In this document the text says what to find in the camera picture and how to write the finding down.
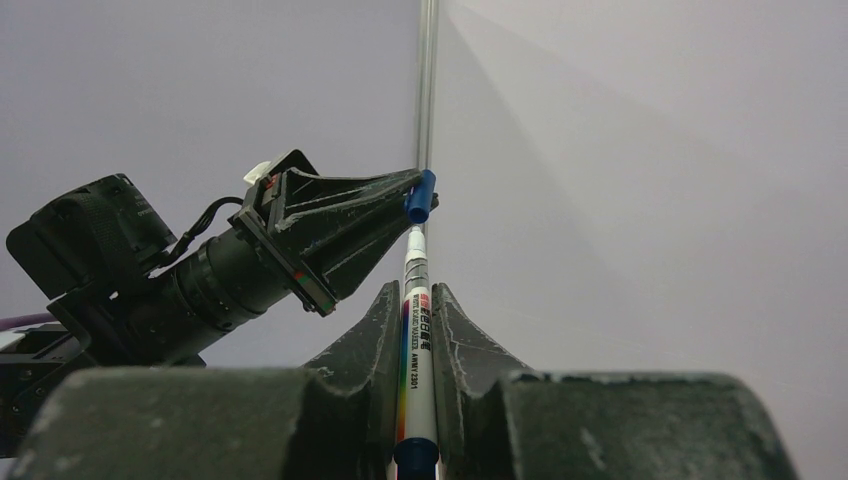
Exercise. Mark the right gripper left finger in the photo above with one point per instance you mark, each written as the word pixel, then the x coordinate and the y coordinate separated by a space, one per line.
pixel 331 418

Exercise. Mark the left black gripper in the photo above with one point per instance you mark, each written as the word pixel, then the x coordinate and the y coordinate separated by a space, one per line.
pixel 324 234

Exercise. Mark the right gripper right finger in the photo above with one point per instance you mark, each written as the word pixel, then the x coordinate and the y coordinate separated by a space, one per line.
pixel 501 419

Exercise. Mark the blue capped whiteboard marker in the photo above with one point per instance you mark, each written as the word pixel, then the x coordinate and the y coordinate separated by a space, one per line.
pixel 416 452

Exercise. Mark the blue marker cap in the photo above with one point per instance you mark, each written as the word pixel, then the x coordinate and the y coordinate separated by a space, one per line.
pixel 418 203

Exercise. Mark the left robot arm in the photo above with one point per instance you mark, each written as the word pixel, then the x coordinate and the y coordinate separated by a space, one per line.
pixel 123 290

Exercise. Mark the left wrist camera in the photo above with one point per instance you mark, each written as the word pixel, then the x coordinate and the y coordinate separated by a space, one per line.
pixel 256 174

